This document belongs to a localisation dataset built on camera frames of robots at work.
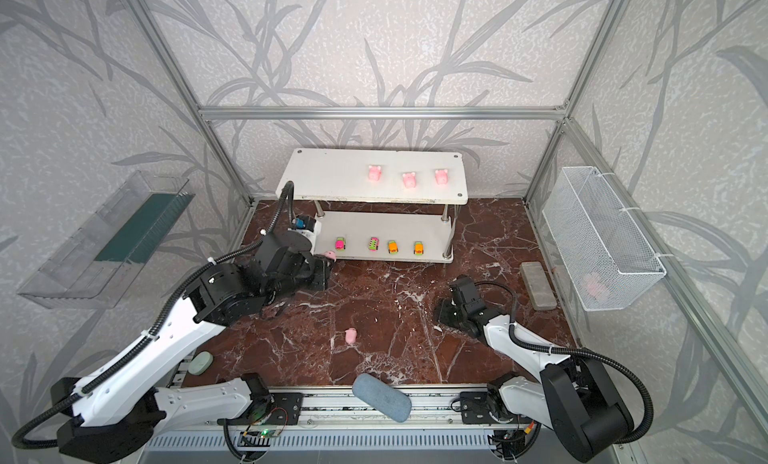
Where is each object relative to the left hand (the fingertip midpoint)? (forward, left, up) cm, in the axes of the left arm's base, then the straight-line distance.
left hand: (337, 256), depth 66 cm
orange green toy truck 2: (+18, -20, -23) cm, 35 cm away
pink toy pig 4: (+22, -24, +4) cm, 33 cm away
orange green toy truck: (+18, -12, -23) cm, 32 cm away
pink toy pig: (-8, 0, -30) cm, 31 cm away
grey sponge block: (+8, -58, -28) cm, 65 cm away
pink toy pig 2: (+24, -7, +4) cm, 25 cm away
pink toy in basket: (-2, -63, -11) cm, 63 cm away
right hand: (+2, -26, -28) cm, 39 cm away
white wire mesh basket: (-3, -57, +4) cm, 58 cm away
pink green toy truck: (+19, -5, -23) cm, 30 cm away
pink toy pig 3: (+21, -16, +4) cm, 27 cm away
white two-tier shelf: (+45, -6, -32) cm, 55 cm away
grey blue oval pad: (-24, -10, -27) cm, 37 cm away
